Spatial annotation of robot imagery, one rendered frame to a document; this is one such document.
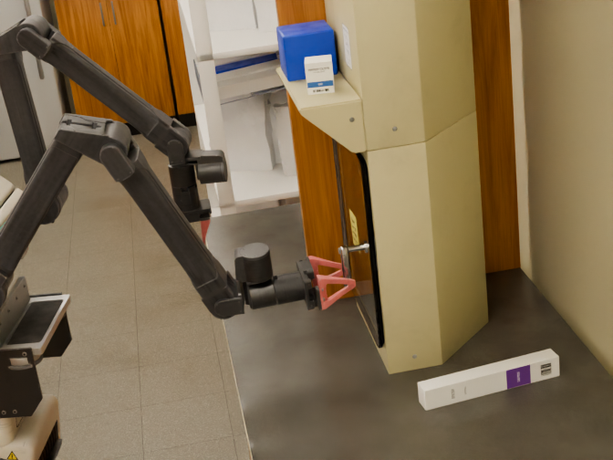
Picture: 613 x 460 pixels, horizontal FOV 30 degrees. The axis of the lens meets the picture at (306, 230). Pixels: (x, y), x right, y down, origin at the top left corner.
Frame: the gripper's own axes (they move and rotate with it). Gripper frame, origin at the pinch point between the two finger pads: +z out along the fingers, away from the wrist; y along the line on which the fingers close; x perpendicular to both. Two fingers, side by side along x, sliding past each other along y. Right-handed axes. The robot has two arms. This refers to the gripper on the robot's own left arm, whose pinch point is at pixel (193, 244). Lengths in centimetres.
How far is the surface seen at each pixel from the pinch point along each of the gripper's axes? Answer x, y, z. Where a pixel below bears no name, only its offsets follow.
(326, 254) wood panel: -9.0, 28.8, 3.9
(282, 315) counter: -12.1, 17.0, 15.6
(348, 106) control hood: -46, 31, -40
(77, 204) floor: 347, -57, 109
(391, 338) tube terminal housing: -46, 35, 8
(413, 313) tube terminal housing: -46, 40, 3
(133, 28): 455, -13, 41
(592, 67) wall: -47, 77, -41
